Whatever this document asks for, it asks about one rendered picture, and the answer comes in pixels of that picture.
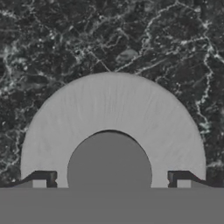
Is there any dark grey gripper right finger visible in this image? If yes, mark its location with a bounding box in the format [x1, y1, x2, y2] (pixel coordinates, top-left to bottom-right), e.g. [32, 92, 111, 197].
[167, 170, 223, 189]

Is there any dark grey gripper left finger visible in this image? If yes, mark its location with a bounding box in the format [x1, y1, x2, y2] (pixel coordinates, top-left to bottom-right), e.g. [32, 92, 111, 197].
[2, 170, 59, 189]

